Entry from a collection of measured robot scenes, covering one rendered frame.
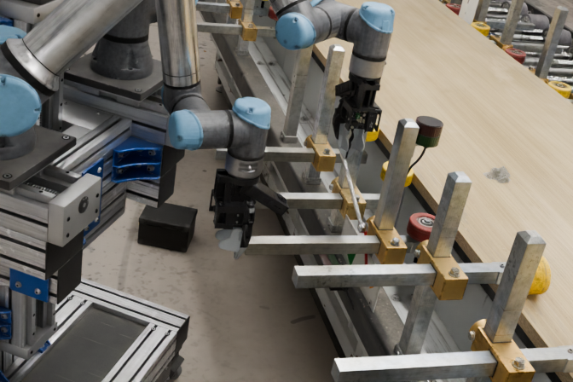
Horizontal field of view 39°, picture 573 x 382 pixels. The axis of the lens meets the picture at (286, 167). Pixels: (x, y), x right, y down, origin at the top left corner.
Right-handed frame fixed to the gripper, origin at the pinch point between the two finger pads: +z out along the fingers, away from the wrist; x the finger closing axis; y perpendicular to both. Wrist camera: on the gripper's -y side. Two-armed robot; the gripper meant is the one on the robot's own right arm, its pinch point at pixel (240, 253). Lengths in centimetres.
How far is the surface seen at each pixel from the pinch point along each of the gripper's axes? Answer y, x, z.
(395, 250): -33.5, 5.0, -3.9
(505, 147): -84, -40, -8
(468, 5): -129, -159, -13
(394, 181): -32.9, -2.2, -17.2
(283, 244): -8.9, 1.5, -3.3
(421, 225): -40.2, 1.7, -8.2
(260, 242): -3.8, 1.1, -3.5
